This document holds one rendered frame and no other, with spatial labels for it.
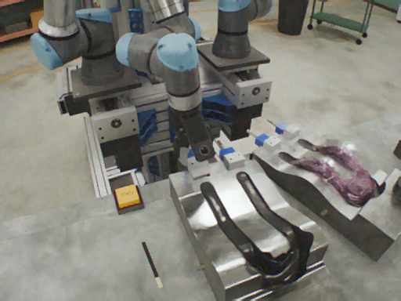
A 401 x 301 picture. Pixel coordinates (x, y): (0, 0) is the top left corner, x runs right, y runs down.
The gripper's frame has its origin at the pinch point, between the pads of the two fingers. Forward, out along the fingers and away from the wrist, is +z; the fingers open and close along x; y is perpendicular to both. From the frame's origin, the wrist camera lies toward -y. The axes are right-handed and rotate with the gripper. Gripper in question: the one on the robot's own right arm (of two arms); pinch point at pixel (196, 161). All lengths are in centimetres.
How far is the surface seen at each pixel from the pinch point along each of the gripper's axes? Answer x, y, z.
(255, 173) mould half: -14.8, -6.9, 6.3
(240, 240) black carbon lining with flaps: -0.9, -25.0, -0.2
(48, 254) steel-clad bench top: 46.9, -7.8, 6.3
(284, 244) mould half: -8.5, -30.9, -2.6
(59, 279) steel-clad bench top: 44.6, -16.1, 5.4
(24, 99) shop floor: 118, 232, 112
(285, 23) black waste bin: -246, 289, 156
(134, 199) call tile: 19.7, 0.4, 7.7
